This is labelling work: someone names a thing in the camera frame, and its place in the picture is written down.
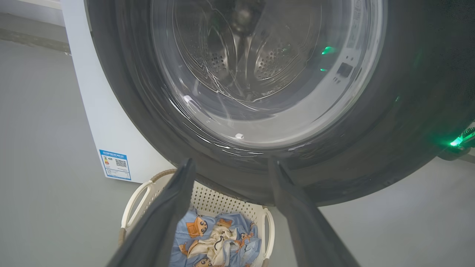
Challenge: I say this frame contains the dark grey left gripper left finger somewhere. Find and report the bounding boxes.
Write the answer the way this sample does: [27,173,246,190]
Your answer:
[107,158,196,267]

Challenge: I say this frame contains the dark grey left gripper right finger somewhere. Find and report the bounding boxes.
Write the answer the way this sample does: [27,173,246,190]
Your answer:
[267,159,361,267]

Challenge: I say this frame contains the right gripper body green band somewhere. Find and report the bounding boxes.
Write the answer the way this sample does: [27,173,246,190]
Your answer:
[437,125,475,163]

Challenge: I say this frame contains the blue white bear-print garment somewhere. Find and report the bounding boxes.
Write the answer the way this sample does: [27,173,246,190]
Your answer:
[187,225,239,267]

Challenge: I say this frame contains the blue cartoon print garment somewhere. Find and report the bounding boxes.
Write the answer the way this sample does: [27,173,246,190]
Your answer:
[169,210,262,267]

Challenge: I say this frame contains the cream perforated laundry basket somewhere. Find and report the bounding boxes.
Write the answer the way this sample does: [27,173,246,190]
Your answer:
[119,169,276,267]

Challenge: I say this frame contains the white washing machine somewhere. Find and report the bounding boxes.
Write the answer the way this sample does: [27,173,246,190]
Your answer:
[60,0,176,184]

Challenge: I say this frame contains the steel washing machine drum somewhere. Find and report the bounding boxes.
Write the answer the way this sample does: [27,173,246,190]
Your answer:
[173,0,324,103]

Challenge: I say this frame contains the blue energy label sticker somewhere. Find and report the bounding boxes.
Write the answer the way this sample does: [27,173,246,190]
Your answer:
[99,149,132,181]

